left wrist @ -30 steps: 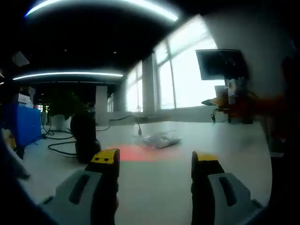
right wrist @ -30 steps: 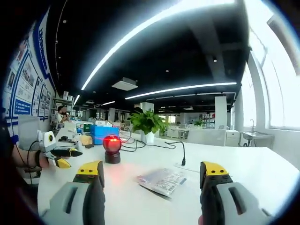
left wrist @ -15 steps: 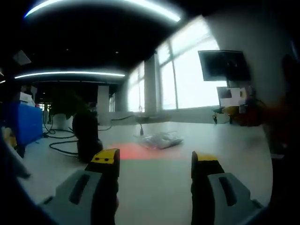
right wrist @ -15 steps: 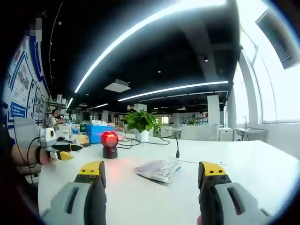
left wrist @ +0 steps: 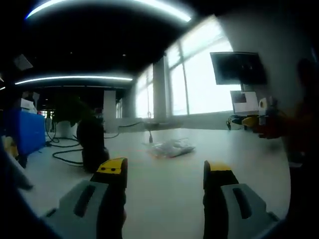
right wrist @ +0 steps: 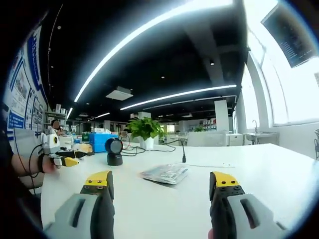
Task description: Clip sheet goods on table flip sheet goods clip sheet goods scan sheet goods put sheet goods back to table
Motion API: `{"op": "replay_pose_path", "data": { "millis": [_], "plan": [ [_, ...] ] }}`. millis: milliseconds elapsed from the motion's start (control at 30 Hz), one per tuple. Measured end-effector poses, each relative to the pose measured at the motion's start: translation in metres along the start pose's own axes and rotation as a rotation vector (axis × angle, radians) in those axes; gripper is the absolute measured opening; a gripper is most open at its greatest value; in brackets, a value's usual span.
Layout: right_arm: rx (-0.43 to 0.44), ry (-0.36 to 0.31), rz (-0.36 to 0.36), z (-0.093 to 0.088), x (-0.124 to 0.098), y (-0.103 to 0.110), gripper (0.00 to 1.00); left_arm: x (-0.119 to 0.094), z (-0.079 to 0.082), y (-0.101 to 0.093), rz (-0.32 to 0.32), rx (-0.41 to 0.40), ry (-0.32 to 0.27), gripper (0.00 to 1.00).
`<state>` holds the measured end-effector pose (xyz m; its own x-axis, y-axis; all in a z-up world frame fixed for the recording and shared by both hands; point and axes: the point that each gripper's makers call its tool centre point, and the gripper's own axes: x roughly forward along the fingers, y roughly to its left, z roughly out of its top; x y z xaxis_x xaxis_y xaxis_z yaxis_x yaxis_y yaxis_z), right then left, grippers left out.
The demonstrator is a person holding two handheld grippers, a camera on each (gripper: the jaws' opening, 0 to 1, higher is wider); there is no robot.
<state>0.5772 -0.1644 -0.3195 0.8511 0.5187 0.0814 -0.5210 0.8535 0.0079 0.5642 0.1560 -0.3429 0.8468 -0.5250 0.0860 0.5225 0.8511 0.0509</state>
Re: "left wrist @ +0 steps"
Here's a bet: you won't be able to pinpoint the person's right hand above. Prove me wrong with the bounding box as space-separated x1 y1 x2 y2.
257 118 283 139

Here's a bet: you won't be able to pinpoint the black cables on table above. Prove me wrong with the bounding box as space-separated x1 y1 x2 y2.
44 121 121 167

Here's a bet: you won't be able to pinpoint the white table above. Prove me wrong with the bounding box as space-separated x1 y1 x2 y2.
17 127 292 222

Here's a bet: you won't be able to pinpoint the green potted plant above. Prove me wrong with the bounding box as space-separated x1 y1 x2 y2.
51 95 101 139

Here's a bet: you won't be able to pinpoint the person's dark clothing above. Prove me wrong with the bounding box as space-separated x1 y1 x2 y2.
281 57 319 180

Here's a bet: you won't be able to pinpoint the black wall monitor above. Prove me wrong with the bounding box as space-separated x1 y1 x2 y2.
209 51 268 86

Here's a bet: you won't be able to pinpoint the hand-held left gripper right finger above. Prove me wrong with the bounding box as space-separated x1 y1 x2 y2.
203 160 281 239

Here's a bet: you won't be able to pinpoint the blue plastic box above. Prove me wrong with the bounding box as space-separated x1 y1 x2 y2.
3 110 47 157

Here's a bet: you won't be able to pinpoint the white ceiling air vent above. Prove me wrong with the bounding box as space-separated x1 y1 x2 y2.
13 53 34 70

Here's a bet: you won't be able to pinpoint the black cable bundle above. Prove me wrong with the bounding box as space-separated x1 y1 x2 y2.
225 115 244 130

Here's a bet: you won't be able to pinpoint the yellowish bag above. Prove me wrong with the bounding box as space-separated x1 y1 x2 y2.
1 135 20 160

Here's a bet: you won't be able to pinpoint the black power plug cable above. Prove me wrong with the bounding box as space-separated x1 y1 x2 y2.
118 121 155 144

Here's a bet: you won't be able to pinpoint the white handheld device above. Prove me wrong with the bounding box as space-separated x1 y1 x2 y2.
6 153 35 192

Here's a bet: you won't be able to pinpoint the white boxes on blue box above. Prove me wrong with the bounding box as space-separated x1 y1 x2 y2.
20 98 38 115

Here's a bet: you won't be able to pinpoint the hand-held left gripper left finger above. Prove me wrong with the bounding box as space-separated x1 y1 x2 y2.
40 157 128 239

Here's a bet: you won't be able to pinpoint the long white ceiling light strip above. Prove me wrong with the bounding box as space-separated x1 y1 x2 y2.
25 0 192 23

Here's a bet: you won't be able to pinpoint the steel sink with faucet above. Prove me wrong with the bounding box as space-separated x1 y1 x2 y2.
145 111 160 125

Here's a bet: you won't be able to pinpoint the black barcode scanner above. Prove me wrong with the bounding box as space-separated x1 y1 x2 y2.
76 119 111 174

